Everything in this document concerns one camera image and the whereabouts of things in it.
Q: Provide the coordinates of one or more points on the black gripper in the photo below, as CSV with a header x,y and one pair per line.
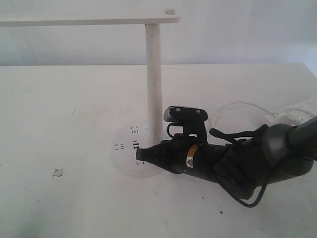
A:
x,y
203,161

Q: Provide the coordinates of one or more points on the white desk lamp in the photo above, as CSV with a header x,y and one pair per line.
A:
x,y
141,134

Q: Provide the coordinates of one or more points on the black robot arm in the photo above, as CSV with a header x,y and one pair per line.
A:
x,y
248,160

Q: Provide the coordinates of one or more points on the small torn tape scrap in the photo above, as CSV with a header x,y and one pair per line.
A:
x,y
58,172

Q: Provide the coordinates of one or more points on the white plug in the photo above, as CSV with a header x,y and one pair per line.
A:
x,y
291,119

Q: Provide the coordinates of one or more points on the white power strip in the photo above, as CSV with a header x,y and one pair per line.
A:
x,y
306,109

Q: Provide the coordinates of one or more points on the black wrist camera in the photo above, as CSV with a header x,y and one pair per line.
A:
x,y
181,114

